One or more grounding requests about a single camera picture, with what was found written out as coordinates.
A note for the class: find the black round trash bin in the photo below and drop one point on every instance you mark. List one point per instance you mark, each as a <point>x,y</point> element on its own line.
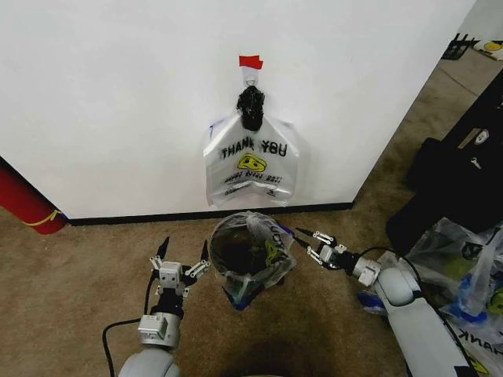
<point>236,251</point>

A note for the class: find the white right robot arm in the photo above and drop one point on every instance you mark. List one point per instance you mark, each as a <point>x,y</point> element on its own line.
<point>412,314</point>

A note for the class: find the clear adhesive wall hook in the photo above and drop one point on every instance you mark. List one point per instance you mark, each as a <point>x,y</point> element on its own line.
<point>250,76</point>

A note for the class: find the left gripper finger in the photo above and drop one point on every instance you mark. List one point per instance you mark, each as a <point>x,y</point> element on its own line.
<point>203,255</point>
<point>162,249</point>

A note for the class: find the red cylinder with yellow band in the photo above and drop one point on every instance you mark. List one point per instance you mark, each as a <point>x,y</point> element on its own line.
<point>31,204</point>

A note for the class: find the crumpled blue plastic bag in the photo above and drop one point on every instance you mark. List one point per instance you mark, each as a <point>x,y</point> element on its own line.
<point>371,302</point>

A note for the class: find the red tape piece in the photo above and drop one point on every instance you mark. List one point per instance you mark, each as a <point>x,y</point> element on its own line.
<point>250,61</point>

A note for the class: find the black folding stand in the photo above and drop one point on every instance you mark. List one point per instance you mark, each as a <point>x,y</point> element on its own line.
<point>457,47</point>

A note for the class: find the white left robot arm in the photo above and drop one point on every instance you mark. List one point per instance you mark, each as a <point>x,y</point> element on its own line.
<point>149,363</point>

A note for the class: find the black fabric case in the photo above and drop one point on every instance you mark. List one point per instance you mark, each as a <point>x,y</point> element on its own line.
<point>444,184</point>

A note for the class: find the black box with white label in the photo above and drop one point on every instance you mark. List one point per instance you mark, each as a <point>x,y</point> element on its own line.
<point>483,118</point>

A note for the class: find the clear plastic bag pile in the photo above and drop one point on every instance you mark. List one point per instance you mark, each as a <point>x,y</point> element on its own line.
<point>460,251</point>

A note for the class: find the white smiley plastic bag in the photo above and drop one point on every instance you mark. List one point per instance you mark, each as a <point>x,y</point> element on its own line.
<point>489,48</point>

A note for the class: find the white thank you plastic bag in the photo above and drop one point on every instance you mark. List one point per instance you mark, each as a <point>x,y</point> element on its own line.
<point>479,341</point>

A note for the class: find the white thank you garbage bag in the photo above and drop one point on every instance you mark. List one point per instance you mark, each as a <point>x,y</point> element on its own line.
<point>251,176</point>

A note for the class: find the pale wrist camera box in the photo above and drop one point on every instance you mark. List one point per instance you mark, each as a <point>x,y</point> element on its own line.
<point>170,275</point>
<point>329,254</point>

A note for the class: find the clear plastic bin liner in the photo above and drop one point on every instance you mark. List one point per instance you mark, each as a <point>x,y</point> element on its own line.
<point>279,255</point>

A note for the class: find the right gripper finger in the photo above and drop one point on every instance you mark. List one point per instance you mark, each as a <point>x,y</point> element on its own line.
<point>314,253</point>
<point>322,236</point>

